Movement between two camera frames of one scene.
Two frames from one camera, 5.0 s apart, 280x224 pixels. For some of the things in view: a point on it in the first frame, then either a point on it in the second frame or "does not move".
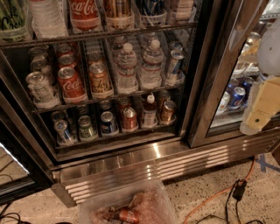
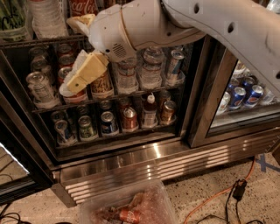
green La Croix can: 12,21 does not move
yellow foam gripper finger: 266,106 → 94,66
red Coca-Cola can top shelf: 85,16 does not move
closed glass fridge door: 227,67 does not move
